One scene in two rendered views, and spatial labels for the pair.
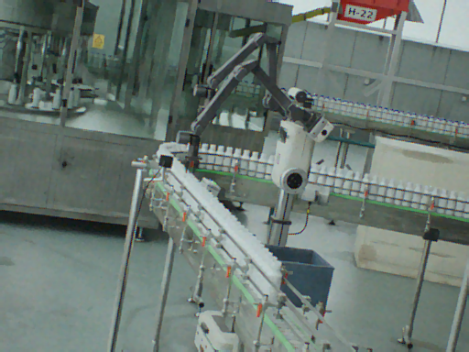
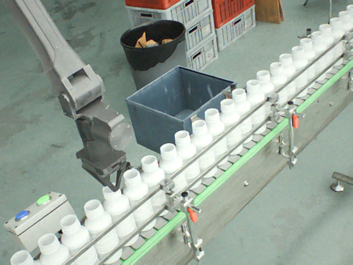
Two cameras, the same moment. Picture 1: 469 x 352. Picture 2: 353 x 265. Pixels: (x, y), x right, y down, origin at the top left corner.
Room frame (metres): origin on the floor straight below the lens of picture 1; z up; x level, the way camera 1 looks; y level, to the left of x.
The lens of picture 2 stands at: (5.21, 1.04, 1.83)
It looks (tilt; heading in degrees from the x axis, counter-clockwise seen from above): 35 degrees down; 245
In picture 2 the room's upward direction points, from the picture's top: 11 degrees counter-clockwise
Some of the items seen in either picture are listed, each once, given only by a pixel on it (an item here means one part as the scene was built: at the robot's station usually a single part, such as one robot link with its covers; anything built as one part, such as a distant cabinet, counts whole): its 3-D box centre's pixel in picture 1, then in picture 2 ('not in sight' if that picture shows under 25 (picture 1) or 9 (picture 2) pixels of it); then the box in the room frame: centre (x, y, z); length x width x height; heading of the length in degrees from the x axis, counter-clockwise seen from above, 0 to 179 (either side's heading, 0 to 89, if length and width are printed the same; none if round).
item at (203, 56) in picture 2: not in sight; (178, 57); (3.58, -2.19, 0.11); 0.61 x 0.41 x 0.22; 22
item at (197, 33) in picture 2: not in sight; (175, 33); (3.58, -2.20, 0.33); 0.61 x 0.41 x 0.22; 22
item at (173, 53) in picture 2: not in sight; (161, 74); (4.01, -1.66, 0.32); 0.45 x 0.45 x 0.64
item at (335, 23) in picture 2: (229, 236); (334, 42); (4.06, -0.03, 1.08); 0.06 x 0.06 x 0.17
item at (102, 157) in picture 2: (192, 152); (98, 146); (5.03, 0.24, 1.28); 0.10 x 0.07 x 0.07; 106
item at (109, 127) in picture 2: (189, 134); (100, 114); (5.02, 0.28, 1.38); 0.12 x 0.09 x 0.12; 107
